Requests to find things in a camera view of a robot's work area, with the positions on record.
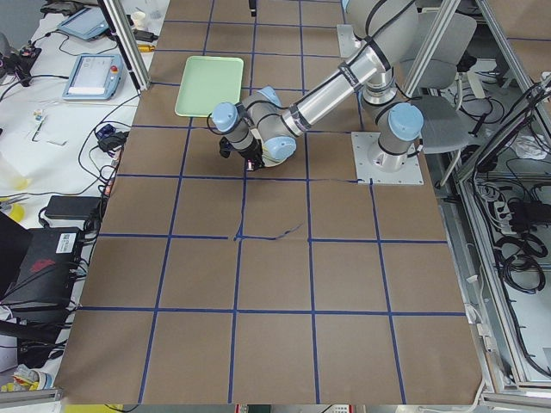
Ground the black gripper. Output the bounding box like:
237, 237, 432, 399
219, 133, 263, 170

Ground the white round plate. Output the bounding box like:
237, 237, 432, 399
262, 153, 288, 168

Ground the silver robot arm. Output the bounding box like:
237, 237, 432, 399
210, 1, 418, 171

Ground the light green tray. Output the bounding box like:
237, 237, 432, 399
174, 56, 244, 118

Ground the blue teach pendant near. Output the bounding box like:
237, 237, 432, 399
62, 53, 123, 101

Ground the blue teach pendant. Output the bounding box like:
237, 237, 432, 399
62, 53, 123, 101
58, 7, 108, 41

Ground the white paper cup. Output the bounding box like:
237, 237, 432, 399
130, 10, 148, 30

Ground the black power brick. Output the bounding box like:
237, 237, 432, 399
44, 195, 100, 220

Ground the grey chair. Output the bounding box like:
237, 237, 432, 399
400, 11, 477, 154

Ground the blue teach pendant far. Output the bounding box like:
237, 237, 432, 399
58, 7, 108, 41

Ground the black laptop computer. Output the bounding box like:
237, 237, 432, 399
1, 213, 84, 310

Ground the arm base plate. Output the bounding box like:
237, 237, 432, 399
351, 132, 424, 186

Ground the aluminium frame post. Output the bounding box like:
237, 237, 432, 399
97, 0, 151, 91

